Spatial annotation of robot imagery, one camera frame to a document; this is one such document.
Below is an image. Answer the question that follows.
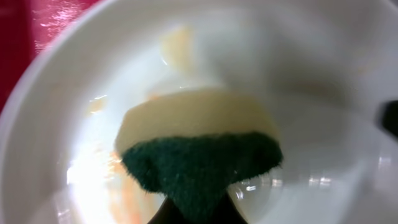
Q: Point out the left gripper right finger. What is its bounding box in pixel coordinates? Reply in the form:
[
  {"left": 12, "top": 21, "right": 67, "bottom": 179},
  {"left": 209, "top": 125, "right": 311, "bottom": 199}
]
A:
[{"left": 217, "top": 98, "right": 398, "bottom": 224}]

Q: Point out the green yellow sponge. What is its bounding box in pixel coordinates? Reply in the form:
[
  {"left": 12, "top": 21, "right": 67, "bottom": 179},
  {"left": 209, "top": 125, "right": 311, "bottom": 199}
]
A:
[{"left": 115, "top": 88, "right": 283, "bottom": 223}]

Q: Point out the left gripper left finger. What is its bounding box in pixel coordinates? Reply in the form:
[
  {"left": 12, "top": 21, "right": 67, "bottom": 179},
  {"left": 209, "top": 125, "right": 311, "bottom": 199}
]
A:
[{"left": 148, "top": 198, "right": 183, "bottom": 224}]

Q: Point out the red plastic tray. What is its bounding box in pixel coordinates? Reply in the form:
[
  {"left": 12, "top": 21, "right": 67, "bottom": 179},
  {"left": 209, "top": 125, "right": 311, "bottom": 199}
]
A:
[{"left": 1, "top": 0, "right": 99, "bottom": 108}]

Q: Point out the white plate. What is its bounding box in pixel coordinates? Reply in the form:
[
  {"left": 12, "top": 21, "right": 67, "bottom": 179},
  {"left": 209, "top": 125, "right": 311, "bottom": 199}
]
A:
[{"left": 1, "top": 1, "right": 397, "bottom": 223}]

